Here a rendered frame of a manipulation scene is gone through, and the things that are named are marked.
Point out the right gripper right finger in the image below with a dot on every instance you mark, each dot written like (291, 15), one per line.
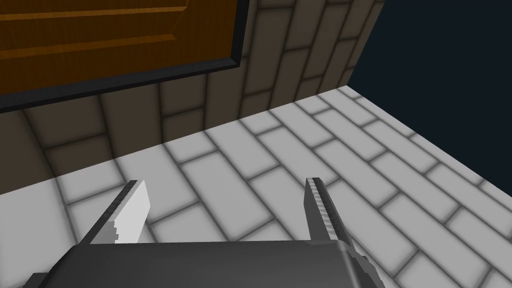
(323, 216)

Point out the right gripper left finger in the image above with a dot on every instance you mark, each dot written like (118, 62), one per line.
(128, 218)

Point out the brown wooden door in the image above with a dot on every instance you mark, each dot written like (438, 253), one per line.
(112, 40)

